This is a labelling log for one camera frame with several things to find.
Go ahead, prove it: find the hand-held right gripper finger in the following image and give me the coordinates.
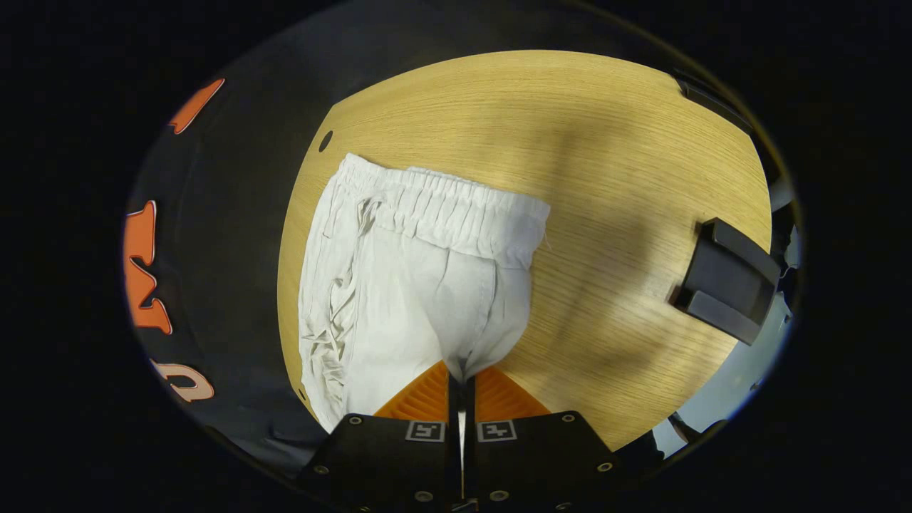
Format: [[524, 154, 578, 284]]
[[463, 363, 624, 513], [296, 360, 462, 513]]

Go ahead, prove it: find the black backdrop cloth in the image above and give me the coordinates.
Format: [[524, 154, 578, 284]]
[[125, 4, 678, 478]]

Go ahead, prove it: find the black plastic block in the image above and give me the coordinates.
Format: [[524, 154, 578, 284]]
[[670, 217, 782, 346]]

